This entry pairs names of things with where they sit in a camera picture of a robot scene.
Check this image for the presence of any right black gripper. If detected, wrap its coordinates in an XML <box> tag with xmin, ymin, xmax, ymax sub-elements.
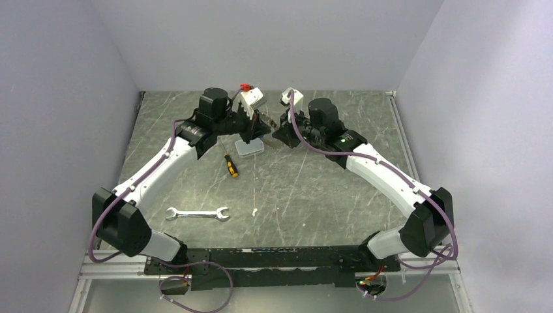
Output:
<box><xmin>273</xmin><ymin>106</ymin><xmax>325</xmax><ymax>149</ymax></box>

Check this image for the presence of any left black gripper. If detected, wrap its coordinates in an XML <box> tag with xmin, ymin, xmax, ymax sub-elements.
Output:
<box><xmin>214</xmin><ymin>103</ymin><xmax>271</xmax><ymax>145</ymax></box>

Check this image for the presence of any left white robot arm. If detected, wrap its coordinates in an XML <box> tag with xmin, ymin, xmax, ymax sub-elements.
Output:
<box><xmin>88</xmin><ymin>84</ymin><xmax>271</xmax><ymax>274</ymax></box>

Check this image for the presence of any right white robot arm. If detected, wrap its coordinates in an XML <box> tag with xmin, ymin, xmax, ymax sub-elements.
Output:
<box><xmin>273</xmin><ymin>89</ymin><xmax>454</xmax><ymax>271</ymax></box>

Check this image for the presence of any small grey white box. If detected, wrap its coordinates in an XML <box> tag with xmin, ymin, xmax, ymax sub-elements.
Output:
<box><xmin>235</xmin><ymin>138</ymin><xmax>265</xmax><ymax>158</ymax></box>

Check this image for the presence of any yellow black screwdriver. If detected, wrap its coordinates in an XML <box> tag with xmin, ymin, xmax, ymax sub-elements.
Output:
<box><xmin>217</xmin><ymin>138</ymin><xmax>239</xmax><ymax>177</ymax></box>

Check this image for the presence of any silver open-end wrench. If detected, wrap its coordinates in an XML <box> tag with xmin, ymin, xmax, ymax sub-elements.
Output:
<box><xmin>165</xmin><ymin>207</ymin><xmax>230</xmax><ymax>222</ymax></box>

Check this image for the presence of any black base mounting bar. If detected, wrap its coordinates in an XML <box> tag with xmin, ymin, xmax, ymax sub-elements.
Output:
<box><xmin>144</xmin><ymin>245</ymin><xmax>400</xmax><ymax>291</ymax></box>

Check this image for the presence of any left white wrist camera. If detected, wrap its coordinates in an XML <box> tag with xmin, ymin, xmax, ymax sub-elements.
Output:
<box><xmin>238</xmin><ymin>83</ymin><xmax>267</xmax><ymax>120</ymax></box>

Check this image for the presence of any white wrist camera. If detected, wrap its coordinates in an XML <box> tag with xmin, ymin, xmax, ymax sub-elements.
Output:
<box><xmin>280</xmin><ymin>87</ymin><xmax>304</xmax><ymax>110</ymax></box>
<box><xmin>238</xmin><ymin>83</ymin><xmax>267</xmax><ymax>120</ymax></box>

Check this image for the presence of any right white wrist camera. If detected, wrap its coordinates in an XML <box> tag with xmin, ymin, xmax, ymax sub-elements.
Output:
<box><xmin>280</xmin><ymin>87</ymin><xmax>304</xmax><ymax>110</ymax></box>

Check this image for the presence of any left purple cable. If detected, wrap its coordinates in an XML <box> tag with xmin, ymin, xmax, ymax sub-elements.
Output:
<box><xmin>87</xmin><ymin>88</ymin><xmax>235</xmax><ymax>313</ymax></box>

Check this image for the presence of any aluminium rail frame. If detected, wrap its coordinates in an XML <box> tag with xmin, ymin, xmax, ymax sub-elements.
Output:
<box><xmin>67</xmin><ymin>91</ymin><xmax>474</xmax><ymax>313</ymax></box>

